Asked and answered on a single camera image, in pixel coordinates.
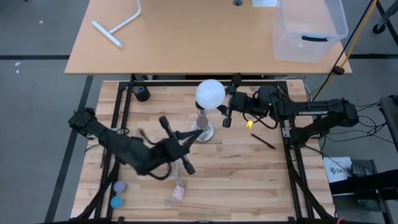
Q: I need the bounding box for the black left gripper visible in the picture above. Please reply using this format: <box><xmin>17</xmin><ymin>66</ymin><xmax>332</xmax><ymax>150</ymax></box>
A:
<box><xmin>150</xmin><ymin>115</ymin><xmax>205</xmax><ymax>175</ymax></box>

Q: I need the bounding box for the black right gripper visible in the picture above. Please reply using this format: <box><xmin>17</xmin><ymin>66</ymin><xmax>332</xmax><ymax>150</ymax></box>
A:
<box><xmin>216</xmin><ymin>84</ymin><xmax>249</xmax><ymax>128</ymax></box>

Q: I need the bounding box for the white globe lightbulb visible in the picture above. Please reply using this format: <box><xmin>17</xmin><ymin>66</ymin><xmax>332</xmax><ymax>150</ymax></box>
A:
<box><xmin>195</xmin><ymin>79</ymin><xmax>226</xmax><ymax>110</ymax></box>

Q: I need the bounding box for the silver table lamp base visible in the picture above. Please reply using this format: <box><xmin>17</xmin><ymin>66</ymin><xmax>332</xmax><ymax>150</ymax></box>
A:
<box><xmin>190</xmin><ymin>101</ymin><xmax>215</xmax><ymax>142</ymax></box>

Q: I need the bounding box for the clear cord with printed tag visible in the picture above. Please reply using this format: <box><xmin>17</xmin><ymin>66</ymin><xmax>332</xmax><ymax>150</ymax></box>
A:
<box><xmin>169</xmin><ymin>159</ymin><xmax>187</xmax><ymax>202</ymax></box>

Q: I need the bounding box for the black pen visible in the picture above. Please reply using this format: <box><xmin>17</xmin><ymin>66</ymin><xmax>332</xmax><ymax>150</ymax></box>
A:
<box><xmin>250</xmin><ymin>133</ymin><xmax>277</xmax><ymax>150</ymax></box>

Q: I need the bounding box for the black cylinder cup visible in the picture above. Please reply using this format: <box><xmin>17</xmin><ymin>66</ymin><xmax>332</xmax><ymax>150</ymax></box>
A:
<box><xmin>134</xmin><ymin>85</ymin><xmax>151</xmax><ymax>103</ymax></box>

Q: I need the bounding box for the light wooden desk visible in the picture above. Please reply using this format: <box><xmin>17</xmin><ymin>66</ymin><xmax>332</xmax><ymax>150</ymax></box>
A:
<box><xmin>64</xmin><ymin>0</ymin><xmax>353</xmax><ymax>76</ymax></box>

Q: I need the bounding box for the purple round cap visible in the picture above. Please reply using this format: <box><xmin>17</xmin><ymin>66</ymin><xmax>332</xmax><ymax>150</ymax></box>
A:
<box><xmin>113</xmin><ymin>180</ymin><xmax>127</xmax><ymax>194</ymax></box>

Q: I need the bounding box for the blue round cap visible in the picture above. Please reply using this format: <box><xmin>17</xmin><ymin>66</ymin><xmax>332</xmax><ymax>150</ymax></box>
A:
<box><xmin>109</xmin><ymin>195</ymin><xmax>124</xmax><ymax>210</ymax></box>

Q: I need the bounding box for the white label strip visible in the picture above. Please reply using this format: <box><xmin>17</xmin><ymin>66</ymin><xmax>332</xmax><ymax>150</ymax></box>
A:
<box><xmin>251</xmin><ymin>0</ymin><xmax>278</xmax><ymax>8</ymax></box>

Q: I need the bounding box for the clear plastic storage bin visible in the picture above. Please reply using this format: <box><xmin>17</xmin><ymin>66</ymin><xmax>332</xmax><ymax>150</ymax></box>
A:
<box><xmin>272</xmin><ymin>0</ymin><xmax>349</xmax><ymax>64</ymax></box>

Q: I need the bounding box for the white printed box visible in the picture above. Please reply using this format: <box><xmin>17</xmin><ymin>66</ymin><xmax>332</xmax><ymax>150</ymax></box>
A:
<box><xmin>322</xmin><ymin>156</ymin><xmax>354</xmax><ymax>184</ymax></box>

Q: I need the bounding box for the white T-base tube lamp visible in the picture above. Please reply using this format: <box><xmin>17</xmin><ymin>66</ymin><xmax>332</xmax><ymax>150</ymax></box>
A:
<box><xmin>91</xmin><ymin>0</ymin><xmax>142</xmax><ymax>50</ymax></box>

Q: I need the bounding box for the black metal beam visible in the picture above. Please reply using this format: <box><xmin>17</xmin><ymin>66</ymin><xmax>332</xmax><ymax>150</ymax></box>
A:
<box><xmin>328</xmin><ymin>169</ymin><xmax>398</xmax><ymax>202</ymax></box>

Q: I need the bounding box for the black caster stand leg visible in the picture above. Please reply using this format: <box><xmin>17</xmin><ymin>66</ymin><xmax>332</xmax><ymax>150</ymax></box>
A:
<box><xmin>372</xmin><ymin>0</ymin><xmax>398</xmax><ymax>35</ymax></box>

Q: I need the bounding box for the black aluminium table frame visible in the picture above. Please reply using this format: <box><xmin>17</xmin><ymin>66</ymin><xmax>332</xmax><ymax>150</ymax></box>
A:
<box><xmin>74</xmin><ymin>74</ymin><xmax>336</xmax><ymax>224</ymax></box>

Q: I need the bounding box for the black cable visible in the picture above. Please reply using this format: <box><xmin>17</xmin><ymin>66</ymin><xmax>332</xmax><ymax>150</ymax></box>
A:
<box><xmin>310</xmin><ymin>0</ymin><xmax>376</xmax><ymax>102</ymax></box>

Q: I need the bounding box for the yellow cable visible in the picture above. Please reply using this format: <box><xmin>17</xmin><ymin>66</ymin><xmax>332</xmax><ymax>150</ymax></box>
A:
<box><xmin>310</xmin><ymin>0</ymin><xmax>379</xmax><ymax>96</ymax></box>

